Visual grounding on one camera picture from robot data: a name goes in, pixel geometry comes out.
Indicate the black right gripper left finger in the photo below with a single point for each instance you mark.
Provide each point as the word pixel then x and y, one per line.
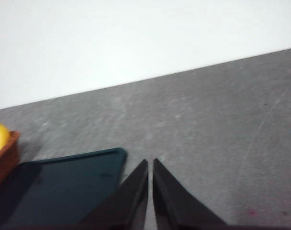
pixel 126 206

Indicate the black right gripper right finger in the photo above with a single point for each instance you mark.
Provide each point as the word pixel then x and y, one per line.
pixel 174 206

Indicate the dark rectangular tray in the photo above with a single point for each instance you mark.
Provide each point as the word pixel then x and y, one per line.
pixel 64 187

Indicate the brown wicker basket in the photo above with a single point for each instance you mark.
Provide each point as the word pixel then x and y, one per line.
pixel 6 165

